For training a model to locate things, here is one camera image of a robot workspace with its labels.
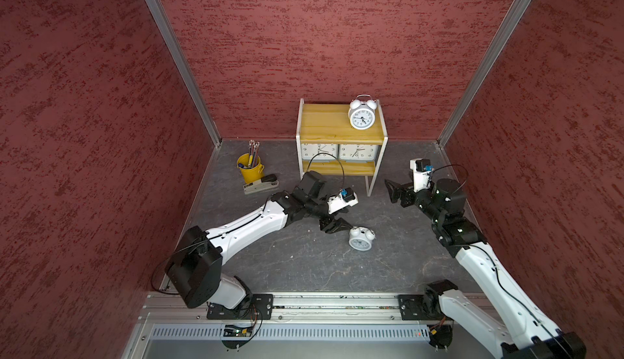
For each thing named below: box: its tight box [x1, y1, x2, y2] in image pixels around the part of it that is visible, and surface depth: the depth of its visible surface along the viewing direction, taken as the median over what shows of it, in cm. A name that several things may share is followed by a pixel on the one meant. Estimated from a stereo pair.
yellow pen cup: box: [236, 152, 265, 185], surface depth 102 cm
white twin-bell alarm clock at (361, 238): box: [348, 225, 377, 251], surface depth 83 cm
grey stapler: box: [242, 173, 280, 195], surface depth 102 cm
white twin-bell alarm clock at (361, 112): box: [347, 94, 378, 131], surface depth 76 cm
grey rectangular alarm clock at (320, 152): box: [301, 142, 339, 163], surface depth 89 cm
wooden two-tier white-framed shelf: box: [295, 98, 389, 198], surface depth 80 cm
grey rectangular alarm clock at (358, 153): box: [338, 143, 380, 164], surface depth 91 cm
